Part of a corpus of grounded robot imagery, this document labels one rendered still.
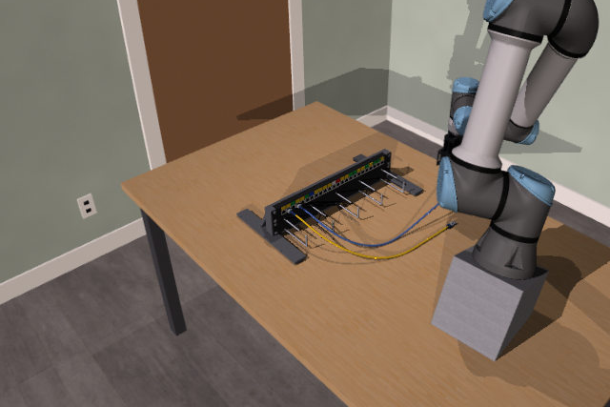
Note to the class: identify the black network port rack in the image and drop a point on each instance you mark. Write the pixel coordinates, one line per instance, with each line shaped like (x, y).
(338, 187)

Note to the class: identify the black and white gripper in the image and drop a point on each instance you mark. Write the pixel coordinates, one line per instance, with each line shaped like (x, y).
(448, 147)

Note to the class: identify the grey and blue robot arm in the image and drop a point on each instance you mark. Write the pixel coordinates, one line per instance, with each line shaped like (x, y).
(518, 201)

